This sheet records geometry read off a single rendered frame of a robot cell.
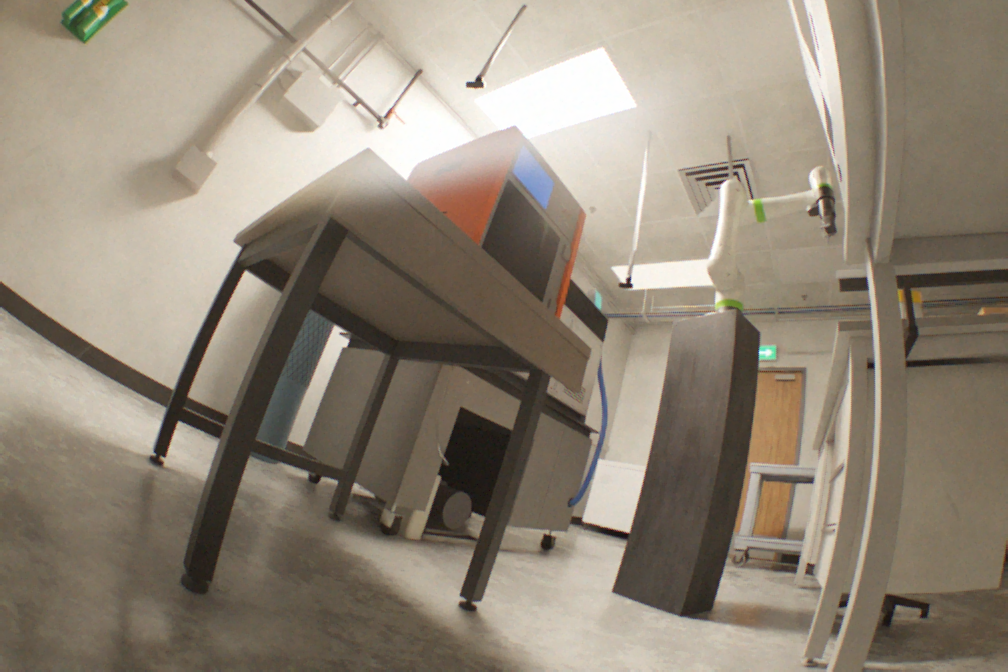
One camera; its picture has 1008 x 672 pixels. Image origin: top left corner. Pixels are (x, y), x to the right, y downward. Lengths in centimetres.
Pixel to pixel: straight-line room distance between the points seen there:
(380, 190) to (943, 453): 145
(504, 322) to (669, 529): 107
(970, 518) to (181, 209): 324
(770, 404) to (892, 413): 444
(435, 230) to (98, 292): 193
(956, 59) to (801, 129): 260
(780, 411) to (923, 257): 434
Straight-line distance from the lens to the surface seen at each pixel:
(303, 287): 65
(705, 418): 163
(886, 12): 55
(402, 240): 65
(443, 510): 183
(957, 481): 138
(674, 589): 159
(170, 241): 238
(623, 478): 464
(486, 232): 92
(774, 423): 511
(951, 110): 74
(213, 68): 273
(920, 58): 67
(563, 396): 227
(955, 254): 94
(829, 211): 191
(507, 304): 81
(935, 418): 138
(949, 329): 135
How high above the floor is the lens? 34
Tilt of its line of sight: 24 degrees up
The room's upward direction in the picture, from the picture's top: 18 degrees clockwise
